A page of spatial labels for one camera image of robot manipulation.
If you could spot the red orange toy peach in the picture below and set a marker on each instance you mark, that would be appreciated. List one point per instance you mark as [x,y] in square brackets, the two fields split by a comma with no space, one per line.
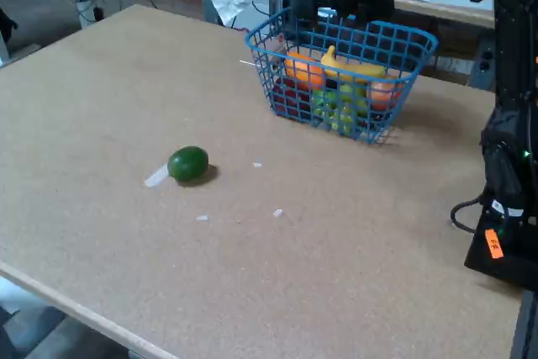
[383,92]

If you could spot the dark red toy pomegranate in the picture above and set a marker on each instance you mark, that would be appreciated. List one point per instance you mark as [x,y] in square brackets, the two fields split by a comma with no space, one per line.
[290,100]

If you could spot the wooden workbench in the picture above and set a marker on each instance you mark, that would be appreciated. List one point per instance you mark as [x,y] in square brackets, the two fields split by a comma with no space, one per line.
[445,27]

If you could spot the thin white tape line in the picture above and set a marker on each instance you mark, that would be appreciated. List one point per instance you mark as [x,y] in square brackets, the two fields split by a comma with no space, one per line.
[248,63]

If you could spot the black power adapter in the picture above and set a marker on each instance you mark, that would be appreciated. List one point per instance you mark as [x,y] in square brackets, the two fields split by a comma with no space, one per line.
[98,13]

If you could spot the round green toy fruit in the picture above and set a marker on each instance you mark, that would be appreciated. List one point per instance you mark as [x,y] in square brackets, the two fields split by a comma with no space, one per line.
[188,163]

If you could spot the grey metal outlet box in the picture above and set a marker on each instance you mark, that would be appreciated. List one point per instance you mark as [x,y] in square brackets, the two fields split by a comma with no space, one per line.
[484,62]

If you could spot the yellow toy banana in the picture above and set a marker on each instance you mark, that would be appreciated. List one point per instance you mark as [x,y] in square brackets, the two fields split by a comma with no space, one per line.
[357,70]

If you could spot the green toy grapes bunch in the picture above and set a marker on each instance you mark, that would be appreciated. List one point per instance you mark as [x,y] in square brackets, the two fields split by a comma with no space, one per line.
[342,109]

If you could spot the orange toy fruit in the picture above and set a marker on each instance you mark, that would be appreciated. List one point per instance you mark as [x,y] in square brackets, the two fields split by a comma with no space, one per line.
[304,71]

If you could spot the long white tape strip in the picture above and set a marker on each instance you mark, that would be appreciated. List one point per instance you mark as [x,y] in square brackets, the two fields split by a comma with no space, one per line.
[155,177]

